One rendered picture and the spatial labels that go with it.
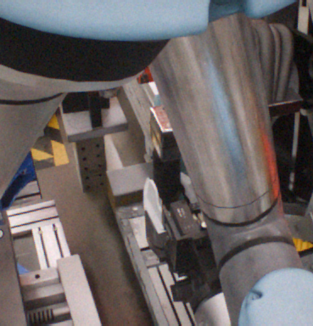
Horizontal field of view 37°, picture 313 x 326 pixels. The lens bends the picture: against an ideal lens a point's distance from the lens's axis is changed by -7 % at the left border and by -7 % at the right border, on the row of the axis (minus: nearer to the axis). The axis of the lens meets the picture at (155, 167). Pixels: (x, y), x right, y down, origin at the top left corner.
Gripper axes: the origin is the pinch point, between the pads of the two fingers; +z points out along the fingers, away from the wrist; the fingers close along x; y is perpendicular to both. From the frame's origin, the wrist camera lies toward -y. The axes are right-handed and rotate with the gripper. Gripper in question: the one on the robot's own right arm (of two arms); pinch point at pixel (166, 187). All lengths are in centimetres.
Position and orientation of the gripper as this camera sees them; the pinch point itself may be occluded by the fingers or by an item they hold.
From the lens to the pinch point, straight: 65.7
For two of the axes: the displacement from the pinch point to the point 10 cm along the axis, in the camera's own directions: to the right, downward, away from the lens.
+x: -9.5, 2.1, -2.1
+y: 0.0, -7.0, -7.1
